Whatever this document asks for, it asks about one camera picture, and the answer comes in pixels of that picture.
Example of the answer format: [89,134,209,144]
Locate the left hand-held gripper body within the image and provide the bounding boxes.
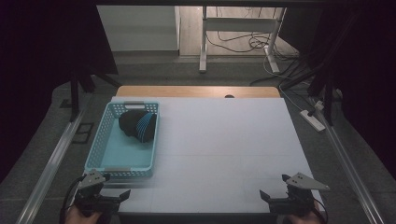
[73,169,123,218]

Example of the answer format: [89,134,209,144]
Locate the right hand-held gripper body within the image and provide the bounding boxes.
[268,171,331,217]

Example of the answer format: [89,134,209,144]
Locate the light blue plastic basket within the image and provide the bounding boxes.
[84,100,161,181]

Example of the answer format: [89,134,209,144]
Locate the black blue striped sock bundle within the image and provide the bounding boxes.
[118,108,158,144]

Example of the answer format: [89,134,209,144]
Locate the person's right hand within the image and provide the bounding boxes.
[285,199,325,224]

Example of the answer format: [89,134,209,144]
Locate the person's left hand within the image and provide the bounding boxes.
[64,205,104,224]

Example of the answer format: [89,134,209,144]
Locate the white foam board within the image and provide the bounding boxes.
[102,95,327,215]

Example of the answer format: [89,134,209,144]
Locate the white power strip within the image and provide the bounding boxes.
[299,108,327,133]

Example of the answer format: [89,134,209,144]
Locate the black metal stand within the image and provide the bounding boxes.
[279,12,362,127]
[68,63,123,123]

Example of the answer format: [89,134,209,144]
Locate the wooden desk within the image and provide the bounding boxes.
[115,85,282,99]

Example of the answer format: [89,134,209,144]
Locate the black curtain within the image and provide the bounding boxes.
[0,0,120,185]
[279,6,396,180]

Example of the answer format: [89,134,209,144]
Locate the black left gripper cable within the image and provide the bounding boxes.
[59,175,88,224]

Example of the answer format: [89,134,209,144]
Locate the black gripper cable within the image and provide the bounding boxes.
[311,200,329,224]
[59,175,88,224]

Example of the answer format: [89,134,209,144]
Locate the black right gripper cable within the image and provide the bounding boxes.
[311,200,329,224]

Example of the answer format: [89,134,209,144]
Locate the aluminium rail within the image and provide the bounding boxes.
[15,108,88,224]
[311,98,388,224]

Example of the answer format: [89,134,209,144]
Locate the tangle of floor cables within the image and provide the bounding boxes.
[205,7,312,94]

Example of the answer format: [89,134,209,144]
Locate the white metal desk frame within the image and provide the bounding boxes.
[198,6,288,75]

